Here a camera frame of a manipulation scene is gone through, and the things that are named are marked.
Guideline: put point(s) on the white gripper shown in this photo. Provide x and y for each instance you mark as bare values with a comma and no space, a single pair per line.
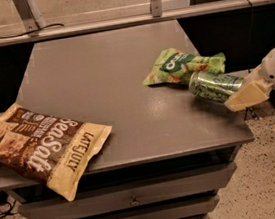
257,90

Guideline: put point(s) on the green soda can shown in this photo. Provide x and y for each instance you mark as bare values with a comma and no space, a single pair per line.
214,87

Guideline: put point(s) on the green snack bag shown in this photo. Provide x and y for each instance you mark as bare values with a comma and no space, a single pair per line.
176,66

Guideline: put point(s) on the grey drawer cabinet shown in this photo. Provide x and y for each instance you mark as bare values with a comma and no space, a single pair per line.
156,131

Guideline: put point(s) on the top drawer with knob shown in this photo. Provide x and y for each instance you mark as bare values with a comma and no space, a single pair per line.
131,195

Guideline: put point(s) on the brown sea salt chip bag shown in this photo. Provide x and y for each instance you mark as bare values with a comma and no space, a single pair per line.
50,150

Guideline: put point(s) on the metal frame post left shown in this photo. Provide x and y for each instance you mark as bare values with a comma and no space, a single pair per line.
30,14

